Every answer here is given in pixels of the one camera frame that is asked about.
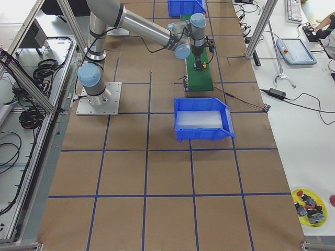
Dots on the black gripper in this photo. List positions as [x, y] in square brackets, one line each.
[197, 50]

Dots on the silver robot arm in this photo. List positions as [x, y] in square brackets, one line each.
[112, 24]

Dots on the yellow plate with buttons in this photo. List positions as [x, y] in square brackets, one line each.
[310, 208]

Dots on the green conveyor belt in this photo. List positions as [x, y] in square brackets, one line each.
[197, 81]

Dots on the blue bin right side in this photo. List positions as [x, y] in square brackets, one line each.
[204, 104]

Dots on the blue bin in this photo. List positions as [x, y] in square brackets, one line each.
[185, 7]
[204, 104]

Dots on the blue bin left side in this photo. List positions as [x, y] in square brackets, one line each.
[185, 7]

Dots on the white foam pad right bin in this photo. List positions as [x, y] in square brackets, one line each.
[198, 119]

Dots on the black power adapter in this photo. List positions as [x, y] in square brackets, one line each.
[277, 94]

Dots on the teach pendant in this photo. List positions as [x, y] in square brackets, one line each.
[295, 52]

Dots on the white keyboard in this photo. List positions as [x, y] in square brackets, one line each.
[293, 11]

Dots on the brown paper table cover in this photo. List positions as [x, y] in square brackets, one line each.
[126, 183]

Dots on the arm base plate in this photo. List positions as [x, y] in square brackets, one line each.
[105, 104]
[117, 32]

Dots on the aluminium frame post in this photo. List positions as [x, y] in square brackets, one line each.
[263, 20]

